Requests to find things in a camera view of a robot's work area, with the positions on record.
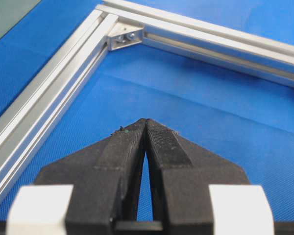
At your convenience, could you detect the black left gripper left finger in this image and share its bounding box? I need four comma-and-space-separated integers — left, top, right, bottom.
34, 118, 146, 235

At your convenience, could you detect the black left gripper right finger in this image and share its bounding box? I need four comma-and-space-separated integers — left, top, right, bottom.
146, 119, 249, 235

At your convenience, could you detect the aluminium extrusion frame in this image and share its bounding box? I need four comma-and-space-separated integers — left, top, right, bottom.
0, 0, 294, 204

